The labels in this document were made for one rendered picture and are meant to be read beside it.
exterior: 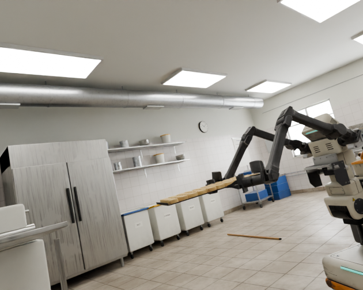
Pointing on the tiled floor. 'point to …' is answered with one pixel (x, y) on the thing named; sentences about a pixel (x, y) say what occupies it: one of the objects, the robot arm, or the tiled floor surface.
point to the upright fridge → (68, 201)
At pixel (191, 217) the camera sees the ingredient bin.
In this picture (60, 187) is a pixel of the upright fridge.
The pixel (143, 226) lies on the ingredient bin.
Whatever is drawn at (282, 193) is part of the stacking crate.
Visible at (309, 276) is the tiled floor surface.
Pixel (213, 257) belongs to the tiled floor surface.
